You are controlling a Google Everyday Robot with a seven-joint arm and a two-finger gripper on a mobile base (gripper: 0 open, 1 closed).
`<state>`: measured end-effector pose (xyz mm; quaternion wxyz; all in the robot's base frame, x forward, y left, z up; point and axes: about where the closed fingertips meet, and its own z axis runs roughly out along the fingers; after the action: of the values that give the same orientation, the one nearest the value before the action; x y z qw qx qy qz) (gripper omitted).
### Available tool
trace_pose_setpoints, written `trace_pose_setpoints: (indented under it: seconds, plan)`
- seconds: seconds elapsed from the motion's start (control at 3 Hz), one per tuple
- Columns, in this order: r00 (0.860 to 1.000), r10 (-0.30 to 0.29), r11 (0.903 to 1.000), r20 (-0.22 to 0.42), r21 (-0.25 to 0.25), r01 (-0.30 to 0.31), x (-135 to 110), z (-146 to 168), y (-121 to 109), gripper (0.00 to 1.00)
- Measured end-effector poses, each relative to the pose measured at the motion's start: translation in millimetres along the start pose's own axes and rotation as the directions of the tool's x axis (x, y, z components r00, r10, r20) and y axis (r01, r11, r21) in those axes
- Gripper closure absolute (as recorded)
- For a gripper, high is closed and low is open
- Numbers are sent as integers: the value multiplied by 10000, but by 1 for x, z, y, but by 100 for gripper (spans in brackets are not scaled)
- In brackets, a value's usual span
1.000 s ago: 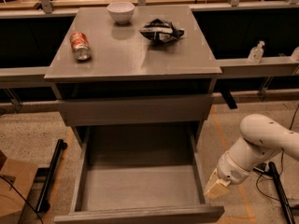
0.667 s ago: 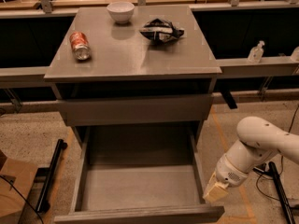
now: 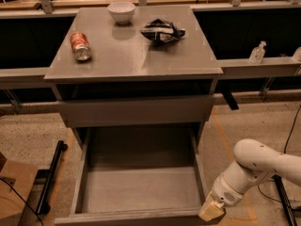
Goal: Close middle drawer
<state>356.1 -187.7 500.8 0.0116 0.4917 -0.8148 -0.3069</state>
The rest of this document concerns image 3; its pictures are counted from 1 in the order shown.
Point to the grey top drawer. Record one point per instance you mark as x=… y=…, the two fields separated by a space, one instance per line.
x=135 y=111

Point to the black right floor bar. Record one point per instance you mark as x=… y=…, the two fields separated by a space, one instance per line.
x=289 y=212

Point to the black left floor bar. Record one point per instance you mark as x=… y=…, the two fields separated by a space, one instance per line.
x=48 y=176

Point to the white ceramic bowl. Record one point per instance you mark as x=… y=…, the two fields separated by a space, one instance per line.
x=121 y=12

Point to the grey drawer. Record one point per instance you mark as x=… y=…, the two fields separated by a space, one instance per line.
x=135 y=111
x=138 y=176

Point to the brown cardboard box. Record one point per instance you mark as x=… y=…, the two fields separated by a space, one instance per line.
x=16 y=182

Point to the red soda can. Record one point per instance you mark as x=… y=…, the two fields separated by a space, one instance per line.
x=80 y=46

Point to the black crumpled chip bag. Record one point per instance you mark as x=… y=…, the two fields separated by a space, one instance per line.
x=162 y=31

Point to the grey metal rail shelf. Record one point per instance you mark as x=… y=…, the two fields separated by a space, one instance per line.
x=33 y=78

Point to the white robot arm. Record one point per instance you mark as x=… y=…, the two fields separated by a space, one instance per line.
x=253 y=164

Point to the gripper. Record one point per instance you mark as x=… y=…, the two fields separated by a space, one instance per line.
x=224 y=191

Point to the clear sanitizer pump bottle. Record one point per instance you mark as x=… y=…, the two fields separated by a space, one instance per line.
x=258 y=53

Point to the grey drawer cabinet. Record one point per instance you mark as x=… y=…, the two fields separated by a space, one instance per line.
x=122 y=50

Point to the black floor bar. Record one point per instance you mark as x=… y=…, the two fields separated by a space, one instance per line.
x=289 y=212
x=48 y=176

